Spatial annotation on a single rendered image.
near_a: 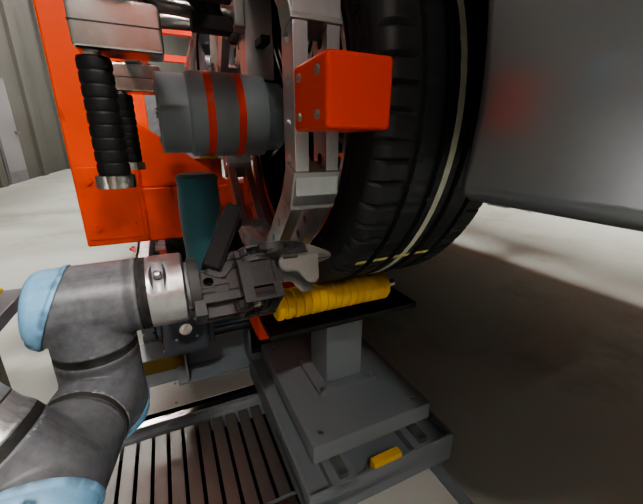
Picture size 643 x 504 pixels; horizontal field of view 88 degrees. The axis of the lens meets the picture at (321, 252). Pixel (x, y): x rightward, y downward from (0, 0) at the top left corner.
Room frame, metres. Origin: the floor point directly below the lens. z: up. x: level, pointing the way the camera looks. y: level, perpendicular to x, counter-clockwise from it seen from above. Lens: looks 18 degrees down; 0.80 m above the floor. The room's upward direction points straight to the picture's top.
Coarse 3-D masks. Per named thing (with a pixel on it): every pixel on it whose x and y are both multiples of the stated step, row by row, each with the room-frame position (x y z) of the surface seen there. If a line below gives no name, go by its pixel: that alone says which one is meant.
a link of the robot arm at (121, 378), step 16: (128, 352) 0.35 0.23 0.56; (64, 368) 0.31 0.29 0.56; (80, 368) 0.31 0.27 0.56; (96, 368) 0.32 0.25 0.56; (112, 368) 0.33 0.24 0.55; (128, 368) 0.34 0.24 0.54; (64, 384) 0.31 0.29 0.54; (80, 384) 0.31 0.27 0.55; (96, 384) 0.31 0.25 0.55; (112, 384) 0.32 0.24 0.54; (128, 384) 0.33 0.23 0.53; (144, 384) 0.37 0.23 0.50; (128, 400) 0.32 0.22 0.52; (144, 400) 0.36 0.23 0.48; (128, 416) 0.30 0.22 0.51; (144, 416) 0.35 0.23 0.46; (128, 432) 0.30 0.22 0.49
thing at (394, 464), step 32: (256, 352) 0.91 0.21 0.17; (256, 384) 0.82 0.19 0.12; (288, 416) 0.67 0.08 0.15; (288, 448) 0.56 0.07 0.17; (384, 448) 0.58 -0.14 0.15; (416, 448) 0.56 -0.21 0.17; (448, 448) 0.60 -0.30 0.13; (320, 480) 0.51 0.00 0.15; (352, 480) 0.49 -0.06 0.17; (384, 480) 0.52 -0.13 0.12
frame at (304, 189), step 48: (288, 0) 0.43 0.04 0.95; (336, 0) 0.45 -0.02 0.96; (288, 48) 0.44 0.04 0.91; (336, 48) 0.45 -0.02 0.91; (288, 96) 0.44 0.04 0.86; (288, 144) 0.45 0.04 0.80; (336, 144) 0.45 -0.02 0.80; (240, 192) 0.82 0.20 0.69; (288, 192) 0.44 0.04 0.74; (336, 192) 0.45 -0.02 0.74; (288, 240) 0.51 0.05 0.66
